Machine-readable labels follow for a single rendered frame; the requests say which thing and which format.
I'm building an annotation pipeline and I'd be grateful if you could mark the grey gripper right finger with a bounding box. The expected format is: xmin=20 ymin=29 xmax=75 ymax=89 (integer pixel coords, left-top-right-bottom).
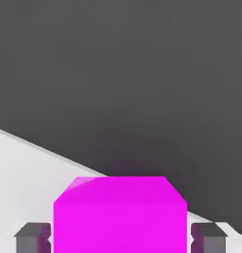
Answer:
xmin=190 ymin=221 xmax=242 ymax=253

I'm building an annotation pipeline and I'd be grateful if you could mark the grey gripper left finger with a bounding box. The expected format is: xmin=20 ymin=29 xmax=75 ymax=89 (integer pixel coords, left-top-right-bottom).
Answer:
xmin=12 ymin=222 xmax=52 ymax=253

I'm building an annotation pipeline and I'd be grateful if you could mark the small magenta cube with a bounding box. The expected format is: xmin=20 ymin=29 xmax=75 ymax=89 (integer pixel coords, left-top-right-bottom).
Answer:
xmin=53 ymin=176 xmax=188 ymax=253

